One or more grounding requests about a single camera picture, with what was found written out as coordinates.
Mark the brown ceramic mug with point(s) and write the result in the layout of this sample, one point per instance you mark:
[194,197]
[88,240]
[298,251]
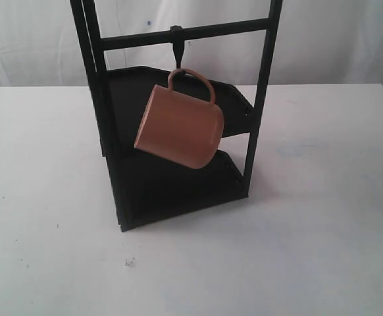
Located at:
[181,128]

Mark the white backdrop curtain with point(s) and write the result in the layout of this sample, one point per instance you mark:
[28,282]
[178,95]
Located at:
[318,42]

